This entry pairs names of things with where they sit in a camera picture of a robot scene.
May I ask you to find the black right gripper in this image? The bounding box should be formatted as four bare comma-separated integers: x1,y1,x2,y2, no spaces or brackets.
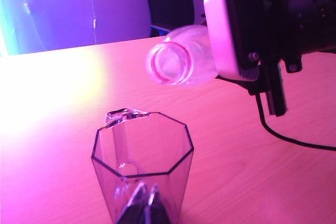
216,0,302,116

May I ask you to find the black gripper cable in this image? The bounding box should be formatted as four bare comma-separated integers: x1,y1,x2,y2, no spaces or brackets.
256,93,336,152

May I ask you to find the clear mineral water bottle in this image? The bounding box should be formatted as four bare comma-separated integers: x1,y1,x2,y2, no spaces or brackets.
145,24,220,86

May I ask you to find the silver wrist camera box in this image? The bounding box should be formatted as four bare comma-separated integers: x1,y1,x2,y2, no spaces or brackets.
203,0,263,82

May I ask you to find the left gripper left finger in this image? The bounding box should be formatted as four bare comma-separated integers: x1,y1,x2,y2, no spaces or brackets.
115,182,149,224

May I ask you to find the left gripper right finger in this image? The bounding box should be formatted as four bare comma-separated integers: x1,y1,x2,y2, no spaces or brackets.
145,184,173,224

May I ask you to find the thin white hanging cable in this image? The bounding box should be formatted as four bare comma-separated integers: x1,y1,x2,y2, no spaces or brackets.
16,0,31,53
88,0,98,45

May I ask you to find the clear octagonal plastic cup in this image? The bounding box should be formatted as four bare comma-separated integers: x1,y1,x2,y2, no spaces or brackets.
91,108,195,224

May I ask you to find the black background stand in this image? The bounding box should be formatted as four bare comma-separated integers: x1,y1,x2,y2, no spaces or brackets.
143,0,195,38

